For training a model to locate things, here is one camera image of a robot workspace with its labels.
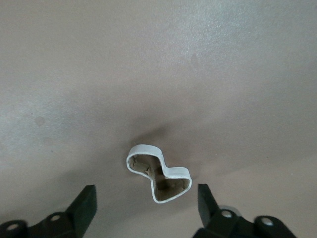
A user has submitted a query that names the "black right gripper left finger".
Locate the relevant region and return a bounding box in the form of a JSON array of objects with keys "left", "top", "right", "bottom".
[{"left": 0, "top": 184, "right": 97, "bottom": 238}]

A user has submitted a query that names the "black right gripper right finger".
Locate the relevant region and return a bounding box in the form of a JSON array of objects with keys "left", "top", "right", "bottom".
[{"left": 193, "top": 183, "right": 298, "bottom": 238}]

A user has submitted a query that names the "white bent cardboard loop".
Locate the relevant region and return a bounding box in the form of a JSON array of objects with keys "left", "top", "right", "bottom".
[{"left": 125, "top": 143, "right": 193, "bottom": 204}]

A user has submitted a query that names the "brown table cover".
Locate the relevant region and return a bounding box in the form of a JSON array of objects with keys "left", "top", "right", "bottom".
[{"left": 0, "top": 0, "right": 317, "bottom": 238}]

